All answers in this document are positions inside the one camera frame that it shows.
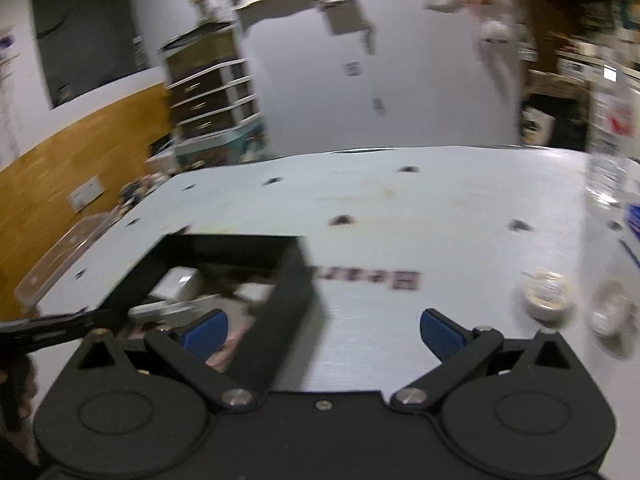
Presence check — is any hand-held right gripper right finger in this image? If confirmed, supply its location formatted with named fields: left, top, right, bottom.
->
left=389, top=308, right=571, bottom=411

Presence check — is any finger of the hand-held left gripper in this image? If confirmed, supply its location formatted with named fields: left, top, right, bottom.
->
left=0, top=308, right=119, bottom=356

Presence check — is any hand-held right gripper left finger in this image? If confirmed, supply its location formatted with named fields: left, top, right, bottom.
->
left=75, top=309, right=254, bottom=414

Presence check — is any pinkish wooden block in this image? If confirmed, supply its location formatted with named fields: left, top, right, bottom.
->
left=205, top=317, right=257, bottom=374

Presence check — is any white cylinder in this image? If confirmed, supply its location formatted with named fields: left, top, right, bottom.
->
left=128, top=299, right=203, bottom=323

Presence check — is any white charger block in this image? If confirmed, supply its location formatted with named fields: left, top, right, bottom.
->
left=149, top=266, right=199, bottom=302

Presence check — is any black cardboard box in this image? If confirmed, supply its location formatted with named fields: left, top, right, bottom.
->
left=97, top=233, right=327, bottom=392

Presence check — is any clear plastic container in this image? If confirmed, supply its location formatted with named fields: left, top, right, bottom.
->
left=14, top=211, right=119, bottom=307

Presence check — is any clear plastic cup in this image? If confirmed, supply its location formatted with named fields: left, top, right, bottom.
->
left=589, top=279, right=637, bottom=343

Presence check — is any blue white tissue pack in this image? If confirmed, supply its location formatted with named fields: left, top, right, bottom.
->
left=619, top=204, right=640, bottom=262

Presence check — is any dark drawer cabinet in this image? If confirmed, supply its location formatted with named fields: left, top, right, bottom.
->
left=164, top=56, right=263, bottom=142

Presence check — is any clear water bottle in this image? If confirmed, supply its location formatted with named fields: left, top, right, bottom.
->
left=584, top=57, right=640, bottom=212

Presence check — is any glass tank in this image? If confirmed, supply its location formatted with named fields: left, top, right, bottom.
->
left=159, top=21, right=239, bottom=82

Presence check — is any white plush toy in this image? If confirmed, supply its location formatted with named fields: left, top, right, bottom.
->
left=479, top=18, right=512, bottom=46

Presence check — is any white wall outlet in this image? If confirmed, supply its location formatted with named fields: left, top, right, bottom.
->
left=67, top=175, right=105, bottom=212

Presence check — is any dark wall panel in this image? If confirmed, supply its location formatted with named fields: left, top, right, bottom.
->
left=29, top=0, right=149, bottom=109

